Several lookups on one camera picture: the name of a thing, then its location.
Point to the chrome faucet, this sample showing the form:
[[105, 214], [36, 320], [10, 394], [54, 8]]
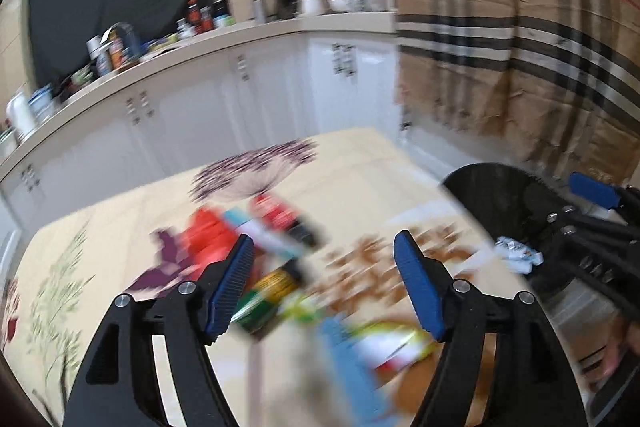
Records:
[[127, 37]]

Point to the black trash bin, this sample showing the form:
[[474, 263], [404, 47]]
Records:
[[480, 192]]

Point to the blue lid container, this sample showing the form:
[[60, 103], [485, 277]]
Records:
[[42, 107]]

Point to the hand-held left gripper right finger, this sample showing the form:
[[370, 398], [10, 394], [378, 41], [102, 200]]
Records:
[[420, 287]]

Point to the red label brown bottle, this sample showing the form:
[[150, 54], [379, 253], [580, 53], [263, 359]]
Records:
[[272, 209]]

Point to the dark sauce bottle red label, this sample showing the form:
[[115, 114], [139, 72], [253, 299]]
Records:
[[193, 17]]

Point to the plaid cloth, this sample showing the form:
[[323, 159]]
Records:
[[510, 32]]

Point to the grey thermos bottle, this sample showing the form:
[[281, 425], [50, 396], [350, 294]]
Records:
[[257, 9]]

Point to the blue plastic strip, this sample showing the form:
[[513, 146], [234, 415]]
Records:
[[350, 372]]

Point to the white kettle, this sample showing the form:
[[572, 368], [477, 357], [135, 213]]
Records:
[[21, 117]]

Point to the colourful crumpled wrapper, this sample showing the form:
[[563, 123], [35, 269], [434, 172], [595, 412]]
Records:
[[390, 347]]

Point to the orange dish soap bottle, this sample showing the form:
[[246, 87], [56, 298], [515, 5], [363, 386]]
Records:
[[116, 54]]

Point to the white blue-print tube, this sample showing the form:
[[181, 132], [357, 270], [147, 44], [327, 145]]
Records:
[[517, 253]]

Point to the green label brown bottle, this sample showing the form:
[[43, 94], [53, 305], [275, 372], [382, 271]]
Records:
[[270, 294]]

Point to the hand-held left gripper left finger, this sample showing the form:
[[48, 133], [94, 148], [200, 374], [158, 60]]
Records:
[[230, 292]]

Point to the white pump bottle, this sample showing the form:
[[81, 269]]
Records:
[[100, 57]]

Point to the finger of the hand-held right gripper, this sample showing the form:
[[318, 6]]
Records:
[[595, 252], [595, 189]]

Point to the white pot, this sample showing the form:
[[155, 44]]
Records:
[[7, 144]]

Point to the dark bottle black cap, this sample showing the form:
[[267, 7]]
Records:
[[220, 13]]

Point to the green yellow packet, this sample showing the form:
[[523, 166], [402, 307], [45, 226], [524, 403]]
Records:
[[305, 309]]

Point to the white base cabinets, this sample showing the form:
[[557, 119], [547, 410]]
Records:
[[200, 107]]

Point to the floral tablecloth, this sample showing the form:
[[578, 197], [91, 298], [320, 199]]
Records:
[[125, 267]]

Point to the white tube with blue end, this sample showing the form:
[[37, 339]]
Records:
[[260, 237]]

